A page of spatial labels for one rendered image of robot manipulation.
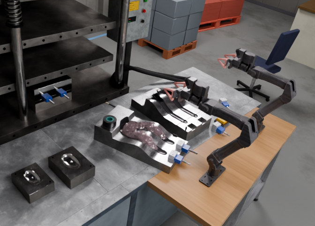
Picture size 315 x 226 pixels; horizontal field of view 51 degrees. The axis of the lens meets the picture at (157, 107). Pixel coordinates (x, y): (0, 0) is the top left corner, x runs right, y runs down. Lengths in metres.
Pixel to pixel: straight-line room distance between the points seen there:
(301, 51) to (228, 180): 4.24
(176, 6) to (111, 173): 3.20
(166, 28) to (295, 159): 2.45
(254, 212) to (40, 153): 1.82
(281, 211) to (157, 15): 3.06
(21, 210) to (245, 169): 1.23
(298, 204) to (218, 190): 1.46
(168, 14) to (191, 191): 3.28
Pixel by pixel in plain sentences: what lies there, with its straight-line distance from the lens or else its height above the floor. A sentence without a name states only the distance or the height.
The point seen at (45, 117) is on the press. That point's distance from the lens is 2.21.
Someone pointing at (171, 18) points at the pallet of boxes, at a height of 0.61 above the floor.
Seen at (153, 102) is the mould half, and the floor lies 0.93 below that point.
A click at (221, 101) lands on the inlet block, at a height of 0.85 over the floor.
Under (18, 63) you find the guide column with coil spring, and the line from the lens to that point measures 1.98.
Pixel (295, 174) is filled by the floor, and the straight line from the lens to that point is 3.51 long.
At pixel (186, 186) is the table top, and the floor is 0.80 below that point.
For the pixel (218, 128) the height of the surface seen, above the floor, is 0.84.
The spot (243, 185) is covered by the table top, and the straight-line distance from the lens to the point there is 1.96.
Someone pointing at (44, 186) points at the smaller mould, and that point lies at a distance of 1.69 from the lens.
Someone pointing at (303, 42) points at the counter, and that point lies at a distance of 5.90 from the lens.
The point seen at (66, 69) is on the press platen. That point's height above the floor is 1.03.
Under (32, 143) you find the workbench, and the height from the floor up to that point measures 0.80.
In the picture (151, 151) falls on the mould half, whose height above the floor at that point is 0.87.
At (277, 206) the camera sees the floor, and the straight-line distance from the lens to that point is 3.11.
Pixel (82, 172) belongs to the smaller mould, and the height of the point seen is 0.87.
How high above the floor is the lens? 2.11
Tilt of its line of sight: 34 degrees down
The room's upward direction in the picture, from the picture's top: 10 degrees clockwise
